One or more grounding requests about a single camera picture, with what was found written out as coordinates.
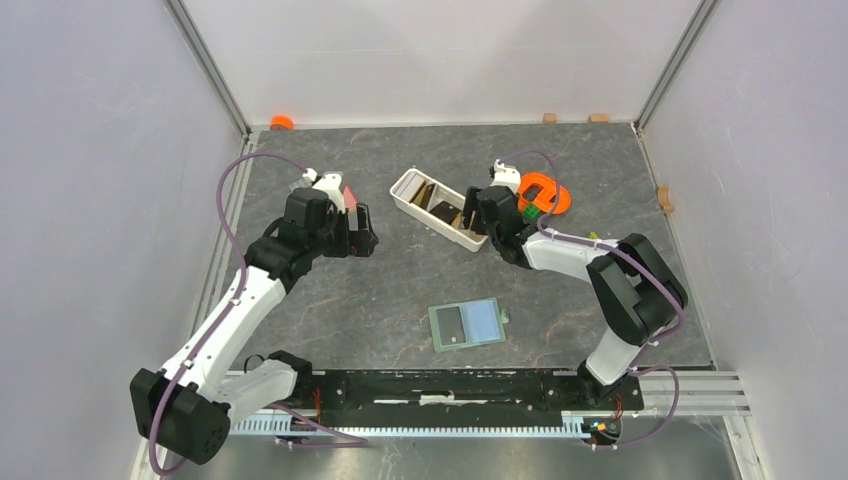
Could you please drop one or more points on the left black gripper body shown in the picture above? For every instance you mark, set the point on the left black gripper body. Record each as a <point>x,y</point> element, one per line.
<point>337,238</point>

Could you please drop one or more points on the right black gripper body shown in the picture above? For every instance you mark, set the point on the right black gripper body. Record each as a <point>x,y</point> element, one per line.
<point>481,227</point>

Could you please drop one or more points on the white rectangular tray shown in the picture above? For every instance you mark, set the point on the white rectangular tray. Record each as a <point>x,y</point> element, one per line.
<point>455,233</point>

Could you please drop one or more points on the black VIP card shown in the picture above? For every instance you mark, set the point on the black VIP card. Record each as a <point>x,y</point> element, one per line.
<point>450,326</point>

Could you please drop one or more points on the green card holder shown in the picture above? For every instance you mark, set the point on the green card holder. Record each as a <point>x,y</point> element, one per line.
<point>483,322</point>

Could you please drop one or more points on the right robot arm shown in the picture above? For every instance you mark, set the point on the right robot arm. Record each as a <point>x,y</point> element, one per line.
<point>640,298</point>

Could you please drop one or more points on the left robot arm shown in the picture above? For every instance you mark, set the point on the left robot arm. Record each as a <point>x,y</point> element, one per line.
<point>188,406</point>

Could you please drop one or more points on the black card in tray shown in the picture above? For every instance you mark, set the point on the black card in tray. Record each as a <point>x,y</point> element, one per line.
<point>445,212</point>

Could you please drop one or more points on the gold cards in tray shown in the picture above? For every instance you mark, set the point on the gold cards in tray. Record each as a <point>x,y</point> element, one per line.
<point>423,195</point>

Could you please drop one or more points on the silver cards in tray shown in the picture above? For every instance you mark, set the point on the silver cards in tray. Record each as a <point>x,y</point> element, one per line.
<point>410,186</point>

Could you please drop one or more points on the green lego brick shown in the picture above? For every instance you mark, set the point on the green lego brick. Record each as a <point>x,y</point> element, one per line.
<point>531,213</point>

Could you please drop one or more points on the pink wooden block puzzle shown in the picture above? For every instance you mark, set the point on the pink wooden block puzzle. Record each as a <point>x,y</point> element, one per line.
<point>349,198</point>

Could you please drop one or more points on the orange curved track piece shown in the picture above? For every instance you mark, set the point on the orange curved track piece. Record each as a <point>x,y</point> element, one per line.
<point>542,191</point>

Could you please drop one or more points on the orange tape roll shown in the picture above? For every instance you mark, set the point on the orange tape roll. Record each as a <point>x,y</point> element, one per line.
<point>281,122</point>

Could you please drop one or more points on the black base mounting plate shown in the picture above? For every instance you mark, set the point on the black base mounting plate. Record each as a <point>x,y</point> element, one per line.
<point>524,397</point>

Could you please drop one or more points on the curved wooden piece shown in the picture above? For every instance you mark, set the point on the curved wooden piece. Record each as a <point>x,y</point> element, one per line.
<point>664,199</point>

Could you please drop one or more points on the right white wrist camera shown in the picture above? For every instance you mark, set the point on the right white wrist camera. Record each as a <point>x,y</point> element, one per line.
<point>505,175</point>

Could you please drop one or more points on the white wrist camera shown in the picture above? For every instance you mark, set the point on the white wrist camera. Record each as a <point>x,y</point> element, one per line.
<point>331,183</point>
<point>505,175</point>

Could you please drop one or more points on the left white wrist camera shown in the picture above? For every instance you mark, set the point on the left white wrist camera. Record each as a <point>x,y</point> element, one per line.
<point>331,183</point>

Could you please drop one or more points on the aluminium frame rail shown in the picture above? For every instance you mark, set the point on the aluminium frame rail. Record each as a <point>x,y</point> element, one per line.
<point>687,393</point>

